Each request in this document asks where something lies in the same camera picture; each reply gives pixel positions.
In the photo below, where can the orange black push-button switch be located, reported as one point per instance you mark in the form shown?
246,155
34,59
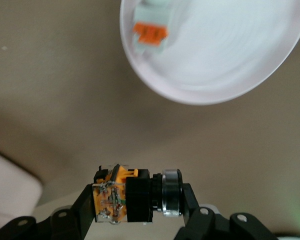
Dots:
137,195

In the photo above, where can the pink round plate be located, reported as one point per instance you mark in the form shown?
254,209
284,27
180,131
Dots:
215,62

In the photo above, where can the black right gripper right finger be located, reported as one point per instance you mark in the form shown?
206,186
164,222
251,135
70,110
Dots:
190,200

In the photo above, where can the brown table mat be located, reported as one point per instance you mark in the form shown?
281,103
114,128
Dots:
52,100

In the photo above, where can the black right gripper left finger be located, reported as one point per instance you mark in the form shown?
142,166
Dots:
82,207

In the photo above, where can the white switch with orange tab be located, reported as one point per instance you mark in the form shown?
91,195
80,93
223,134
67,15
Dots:
150,32

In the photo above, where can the white lidded storage box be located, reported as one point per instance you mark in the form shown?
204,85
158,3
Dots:
10,187

